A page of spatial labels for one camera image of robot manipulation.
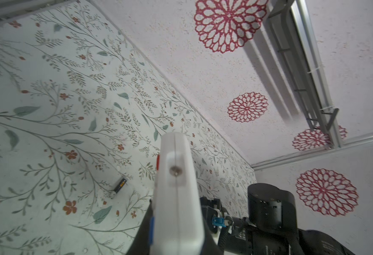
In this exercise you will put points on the white remote control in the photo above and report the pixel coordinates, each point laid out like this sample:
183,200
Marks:
176,227

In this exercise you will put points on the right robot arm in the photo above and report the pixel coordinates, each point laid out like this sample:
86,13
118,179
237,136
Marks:
269,229

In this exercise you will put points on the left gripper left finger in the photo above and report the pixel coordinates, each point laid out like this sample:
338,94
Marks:
140,244

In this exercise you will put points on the black AAA battery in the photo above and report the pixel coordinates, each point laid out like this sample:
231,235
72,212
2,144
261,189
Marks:
118,187

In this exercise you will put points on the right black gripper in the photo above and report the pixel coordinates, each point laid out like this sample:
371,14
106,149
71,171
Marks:
208,207

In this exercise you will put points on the dark grey wall shelf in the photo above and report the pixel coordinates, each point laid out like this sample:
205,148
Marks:
290,27

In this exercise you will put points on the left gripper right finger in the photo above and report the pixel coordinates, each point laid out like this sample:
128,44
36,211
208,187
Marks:
209,246

